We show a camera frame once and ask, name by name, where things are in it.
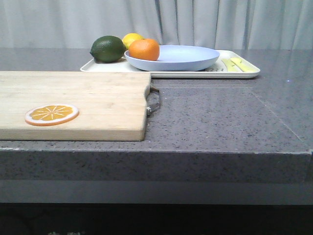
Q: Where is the grey curtain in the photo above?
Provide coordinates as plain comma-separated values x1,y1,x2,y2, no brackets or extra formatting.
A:
0,0,313,50

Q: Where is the light blue plate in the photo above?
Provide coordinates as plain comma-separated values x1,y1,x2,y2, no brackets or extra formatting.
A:
124,45,220,71

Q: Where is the yellow lemon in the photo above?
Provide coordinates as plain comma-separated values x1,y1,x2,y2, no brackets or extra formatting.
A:
122,33,145,50

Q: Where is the orange slice coaster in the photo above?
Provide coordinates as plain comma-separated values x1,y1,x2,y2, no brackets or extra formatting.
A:
24,104,79,126

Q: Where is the white rectangular tray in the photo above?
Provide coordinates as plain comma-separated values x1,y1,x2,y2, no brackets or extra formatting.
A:
80,50,260,79

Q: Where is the orange fruit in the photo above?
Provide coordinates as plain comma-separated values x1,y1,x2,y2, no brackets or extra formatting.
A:
129,39,160,61

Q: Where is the pale yellow food strip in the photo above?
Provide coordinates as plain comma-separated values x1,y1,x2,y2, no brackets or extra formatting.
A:
221,58,238,72

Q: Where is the wooden cutting board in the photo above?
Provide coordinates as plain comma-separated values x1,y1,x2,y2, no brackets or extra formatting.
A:
0,71,151,141

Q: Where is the dark green lime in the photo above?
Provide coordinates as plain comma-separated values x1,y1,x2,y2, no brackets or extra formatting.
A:
90,35,126,63

